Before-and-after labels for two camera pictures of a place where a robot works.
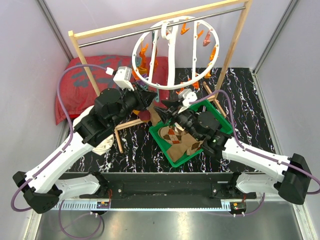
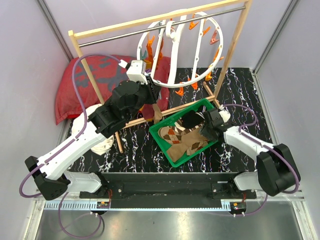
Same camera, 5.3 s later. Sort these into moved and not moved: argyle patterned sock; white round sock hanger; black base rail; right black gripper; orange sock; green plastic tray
Moved: orange sock; right black gripper; white round sock hanger
Not moved: black base rail; green plastic tray; argyle patterned sock
